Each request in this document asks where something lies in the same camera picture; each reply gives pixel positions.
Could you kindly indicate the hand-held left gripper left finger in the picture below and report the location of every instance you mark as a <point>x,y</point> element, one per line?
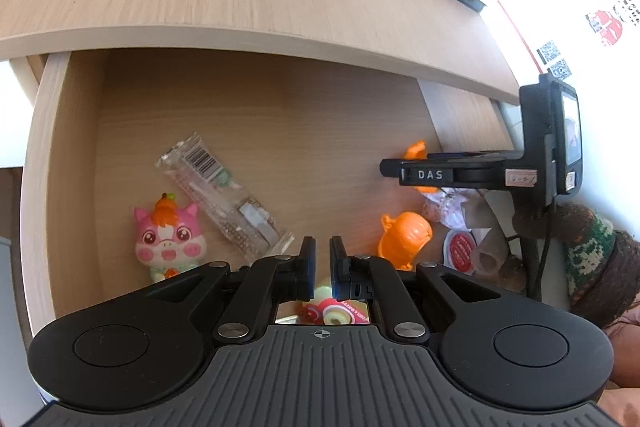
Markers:
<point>309,269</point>

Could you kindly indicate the red round lid packet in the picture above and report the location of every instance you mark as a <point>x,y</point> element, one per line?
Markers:
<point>460,252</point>

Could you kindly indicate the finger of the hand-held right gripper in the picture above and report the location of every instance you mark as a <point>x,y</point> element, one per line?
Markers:
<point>430,174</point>

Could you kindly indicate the orange plastic toy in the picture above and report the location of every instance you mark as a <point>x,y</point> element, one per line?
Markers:
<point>419,152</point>
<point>402,239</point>

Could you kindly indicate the pink pig toy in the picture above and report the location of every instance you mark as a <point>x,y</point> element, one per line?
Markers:
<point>167,239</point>

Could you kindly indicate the red tape roll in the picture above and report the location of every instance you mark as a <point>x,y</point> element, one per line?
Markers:
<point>340,311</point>

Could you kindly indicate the wooden drawer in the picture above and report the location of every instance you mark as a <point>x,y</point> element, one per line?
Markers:
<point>280,127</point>

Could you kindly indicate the person's right hand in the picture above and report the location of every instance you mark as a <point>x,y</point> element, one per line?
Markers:
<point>532,223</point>

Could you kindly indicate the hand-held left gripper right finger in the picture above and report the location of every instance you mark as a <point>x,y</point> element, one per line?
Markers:
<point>337,271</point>

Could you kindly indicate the clear plastic barcode packet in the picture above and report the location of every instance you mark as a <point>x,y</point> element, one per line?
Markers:
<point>225,194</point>

